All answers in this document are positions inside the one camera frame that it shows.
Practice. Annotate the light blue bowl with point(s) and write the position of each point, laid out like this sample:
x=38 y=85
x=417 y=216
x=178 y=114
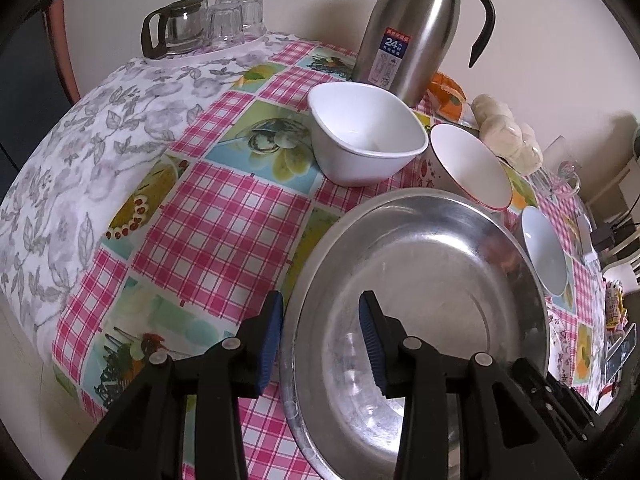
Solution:
x=536 y=235

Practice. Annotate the colourful snack packet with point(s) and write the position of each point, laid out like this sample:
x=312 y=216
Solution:
x=615 y=312

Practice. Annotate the small glass cup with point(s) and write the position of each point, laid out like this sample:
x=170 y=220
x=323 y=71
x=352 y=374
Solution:
x=253 y=18
x=225 y=25
x=229 y=0

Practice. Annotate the black power adapter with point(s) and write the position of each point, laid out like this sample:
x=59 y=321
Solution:
x=603 y=237

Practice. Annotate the checkered picture tablecloth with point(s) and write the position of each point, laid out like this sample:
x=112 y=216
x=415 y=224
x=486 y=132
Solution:
x=233 y=210

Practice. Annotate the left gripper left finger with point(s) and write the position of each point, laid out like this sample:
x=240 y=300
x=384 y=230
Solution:
x=141 y=435

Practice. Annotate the white square bowl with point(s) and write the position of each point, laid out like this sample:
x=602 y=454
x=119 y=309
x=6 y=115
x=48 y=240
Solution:
x=361 y=134

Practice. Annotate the glass teapot black handle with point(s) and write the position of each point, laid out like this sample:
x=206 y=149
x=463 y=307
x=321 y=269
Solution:
x=179 y=27

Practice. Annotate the grey floral table cover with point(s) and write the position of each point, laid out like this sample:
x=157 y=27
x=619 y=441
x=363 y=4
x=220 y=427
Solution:
x=79 y=168

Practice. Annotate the smartphone on stand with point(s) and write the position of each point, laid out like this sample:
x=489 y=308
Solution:
x=620 y=353

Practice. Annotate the bag of steamed buns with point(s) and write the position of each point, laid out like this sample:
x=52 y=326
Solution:
x=515 y=143

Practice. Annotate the strawberry pattern bowl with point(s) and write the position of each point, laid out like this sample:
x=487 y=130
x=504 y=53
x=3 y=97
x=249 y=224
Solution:
x=458 y=162

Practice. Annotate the stainless steel thermos jug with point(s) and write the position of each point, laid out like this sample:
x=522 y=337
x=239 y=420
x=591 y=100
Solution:
x=406 y=41

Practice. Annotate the stainless steel round plate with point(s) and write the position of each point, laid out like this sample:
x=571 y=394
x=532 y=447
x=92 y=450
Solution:
x=451 y=273

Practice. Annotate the orange snack packet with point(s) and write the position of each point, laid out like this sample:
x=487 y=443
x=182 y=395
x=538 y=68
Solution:
x=446 y=97

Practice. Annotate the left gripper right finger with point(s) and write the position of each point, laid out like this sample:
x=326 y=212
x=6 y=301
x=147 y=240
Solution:
x=511 y=424

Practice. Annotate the glass mug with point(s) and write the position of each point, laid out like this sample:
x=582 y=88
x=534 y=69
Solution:
x=558 y=176

